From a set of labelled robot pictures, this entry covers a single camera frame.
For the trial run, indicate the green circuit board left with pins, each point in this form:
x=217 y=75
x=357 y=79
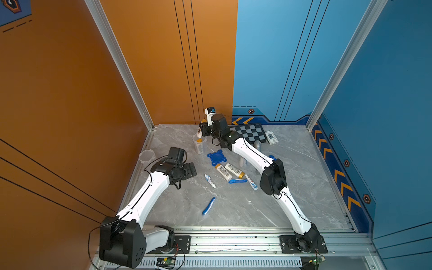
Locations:
x=166 y=263

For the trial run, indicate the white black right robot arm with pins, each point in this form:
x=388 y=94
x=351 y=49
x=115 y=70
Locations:
x=273 y=179

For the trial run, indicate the white bottle orange cap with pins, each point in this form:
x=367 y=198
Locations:
x=199 y=135
x=235 y=171
x=224 y=172

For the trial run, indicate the clear plastic container back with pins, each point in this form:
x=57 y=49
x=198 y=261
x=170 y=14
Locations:
x=199 y=147

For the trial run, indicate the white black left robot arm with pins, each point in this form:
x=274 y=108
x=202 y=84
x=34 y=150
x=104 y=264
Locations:
x=123 y=241

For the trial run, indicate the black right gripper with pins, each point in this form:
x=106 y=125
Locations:
x=205 y=127

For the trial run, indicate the black white checkerboard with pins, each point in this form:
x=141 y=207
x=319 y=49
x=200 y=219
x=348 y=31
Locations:
x=251 y=132

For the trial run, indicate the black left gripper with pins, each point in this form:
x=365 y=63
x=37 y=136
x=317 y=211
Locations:
x=190 y=171

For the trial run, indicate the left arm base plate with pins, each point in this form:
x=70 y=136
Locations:
x=182 y=242

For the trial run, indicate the circuit board right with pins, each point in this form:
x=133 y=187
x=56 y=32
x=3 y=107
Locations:
x=310 y=263

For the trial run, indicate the blue toothbrush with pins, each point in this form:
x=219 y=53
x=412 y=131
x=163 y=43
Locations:
x=237 y=181
x=209 y=206

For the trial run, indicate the aluminium front rail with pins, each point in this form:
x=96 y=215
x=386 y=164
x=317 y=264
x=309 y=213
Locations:
x=264 y=241

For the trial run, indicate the toothpaste tube right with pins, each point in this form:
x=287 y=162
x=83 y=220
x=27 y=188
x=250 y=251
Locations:
x=251 y=182

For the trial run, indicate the blue lid left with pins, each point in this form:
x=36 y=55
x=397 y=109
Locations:
x=217 y=157

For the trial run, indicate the silver microphone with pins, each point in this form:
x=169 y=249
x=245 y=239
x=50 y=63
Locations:
x=258 y=145

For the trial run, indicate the small white card box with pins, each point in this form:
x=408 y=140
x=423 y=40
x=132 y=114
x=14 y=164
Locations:
x=271 y=137

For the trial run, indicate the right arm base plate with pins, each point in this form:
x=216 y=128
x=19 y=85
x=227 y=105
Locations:
x=290 y=244

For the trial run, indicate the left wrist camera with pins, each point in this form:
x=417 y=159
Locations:
x=177 y=156

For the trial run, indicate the clear plastic container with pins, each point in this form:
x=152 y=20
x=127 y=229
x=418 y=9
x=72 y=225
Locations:
x=243 y=163
x=199 y=147
x=146 y=157

